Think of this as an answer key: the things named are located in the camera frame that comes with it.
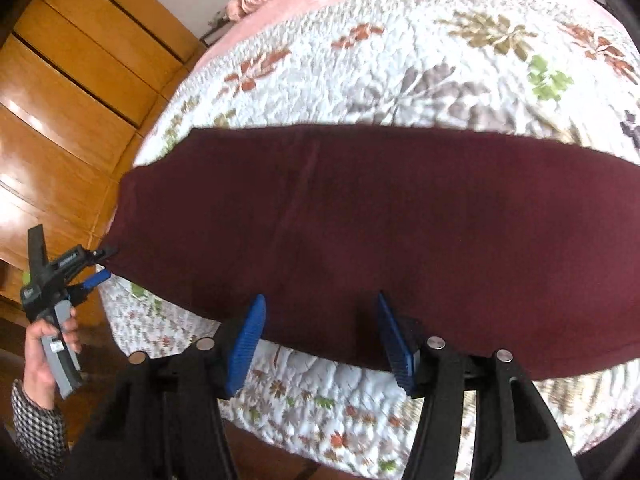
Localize person's left hand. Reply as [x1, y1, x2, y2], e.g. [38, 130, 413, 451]
[22, 308, 82, 411]

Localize white floral quilt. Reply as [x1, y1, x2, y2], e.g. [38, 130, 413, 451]
[98, 0, 640, 478]

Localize orange wooden wardrobe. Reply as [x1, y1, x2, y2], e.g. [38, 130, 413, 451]
[1, 0, 203, 324]

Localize checkered left sleeve forearm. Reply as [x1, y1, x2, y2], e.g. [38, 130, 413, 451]
[11, 379, 70, 479]

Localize maroon pants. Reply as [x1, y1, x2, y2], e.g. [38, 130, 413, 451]
[103, 125, 639, 379]

